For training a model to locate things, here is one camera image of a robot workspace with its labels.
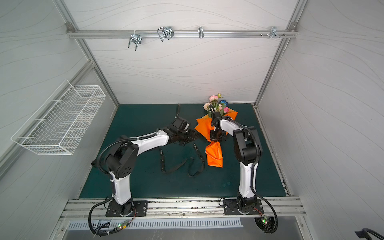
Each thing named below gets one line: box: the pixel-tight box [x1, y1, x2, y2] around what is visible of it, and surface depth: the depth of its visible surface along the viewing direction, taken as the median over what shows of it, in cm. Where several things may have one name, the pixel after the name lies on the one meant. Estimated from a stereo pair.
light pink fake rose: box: [209, 95, 219, 102], surface depth 117 cm
